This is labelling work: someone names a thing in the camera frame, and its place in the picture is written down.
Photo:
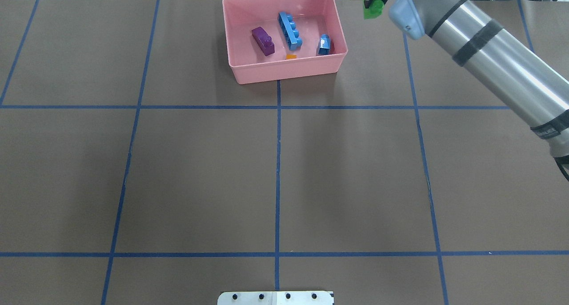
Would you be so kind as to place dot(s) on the green block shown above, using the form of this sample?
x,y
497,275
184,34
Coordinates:
x,y
372,9

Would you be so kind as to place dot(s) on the small blue block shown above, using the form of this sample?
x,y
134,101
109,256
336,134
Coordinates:
x,y
324,45

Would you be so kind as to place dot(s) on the long blue block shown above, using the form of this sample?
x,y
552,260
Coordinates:
x,y
290,32

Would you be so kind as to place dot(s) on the purple block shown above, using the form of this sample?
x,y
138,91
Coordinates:
x,y
264,41

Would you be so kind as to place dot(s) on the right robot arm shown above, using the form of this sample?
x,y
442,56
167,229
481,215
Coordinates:
x,y
538,94

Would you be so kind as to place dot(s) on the pink plastic box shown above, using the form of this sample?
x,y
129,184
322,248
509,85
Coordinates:
x,y
312,17

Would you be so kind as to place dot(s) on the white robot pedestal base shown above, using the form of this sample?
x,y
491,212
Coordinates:
x,y
276,298

